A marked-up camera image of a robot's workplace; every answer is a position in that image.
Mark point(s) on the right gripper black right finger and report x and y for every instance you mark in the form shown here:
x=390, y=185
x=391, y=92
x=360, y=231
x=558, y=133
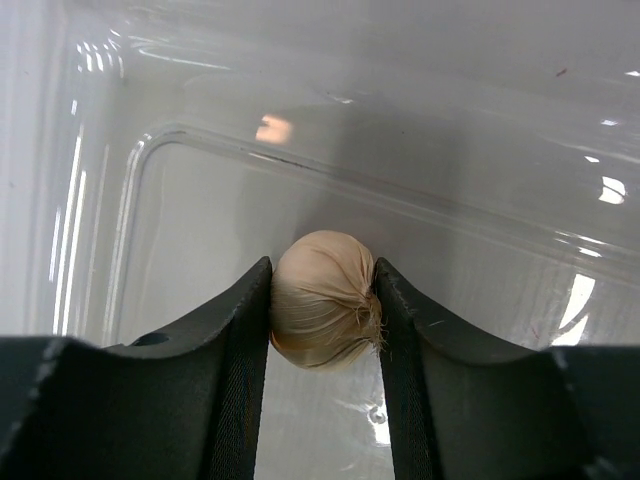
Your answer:
x=465, y=404

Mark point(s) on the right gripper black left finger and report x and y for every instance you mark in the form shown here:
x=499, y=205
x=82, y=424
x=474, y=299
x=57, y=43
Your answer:
x=181, y=402

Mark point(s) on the white garlic bulb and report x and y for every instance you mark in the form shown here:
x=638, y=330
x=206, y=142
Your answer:
x=324, y=313

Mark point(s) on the clear grey plastic bin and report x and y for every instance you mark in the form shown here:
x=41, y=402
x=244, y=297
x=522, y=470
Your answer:
x=153, y=151

